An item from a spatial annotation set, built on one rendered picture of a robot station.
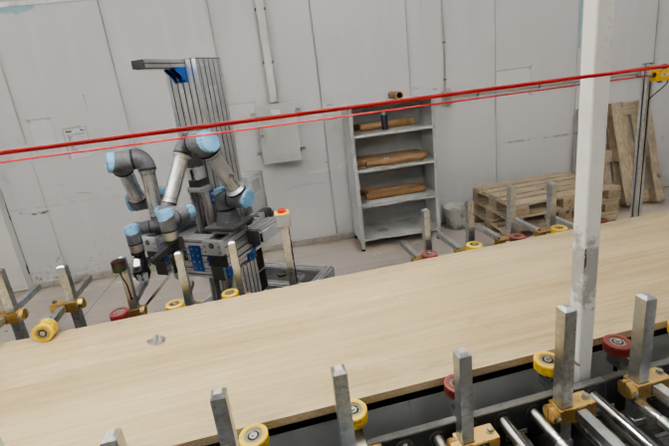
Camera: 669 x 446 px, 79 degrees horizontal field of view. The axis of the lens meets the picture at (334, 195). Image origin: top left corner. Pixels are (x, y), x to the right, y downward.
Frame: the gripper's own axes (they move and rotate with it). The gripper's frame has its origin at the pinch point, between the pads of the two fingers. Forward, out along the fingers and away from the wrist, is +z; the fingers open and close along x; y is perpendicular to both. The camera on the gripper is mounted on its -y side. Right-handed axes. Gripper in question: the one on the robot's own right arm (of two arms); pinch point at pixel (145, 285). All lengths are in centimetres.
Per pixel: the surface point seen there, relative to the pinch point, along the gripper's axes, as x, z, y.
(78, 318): 20.2, -5.7, -35.7
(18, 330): 45, -6, -36
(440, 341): -124, -7, -112
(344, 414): -84, -19, -145
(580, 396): -153, -2, -142
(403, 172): -233, 14, 213
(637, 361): -169, -11, -144
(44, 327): 23, -14, -56
